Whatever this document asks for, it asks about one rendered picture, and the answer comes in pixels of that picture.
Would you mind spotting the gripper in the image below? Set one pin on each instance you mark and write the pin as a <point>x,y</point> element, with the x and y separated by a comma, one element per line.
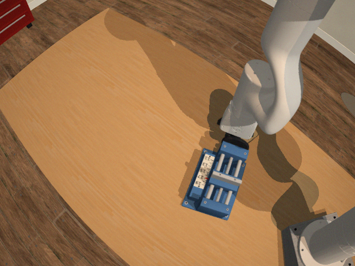
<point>230,124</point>

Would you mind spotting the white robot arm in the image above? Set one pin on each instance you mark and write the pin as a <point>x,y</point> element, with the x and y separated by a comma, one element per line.
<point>290,26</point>

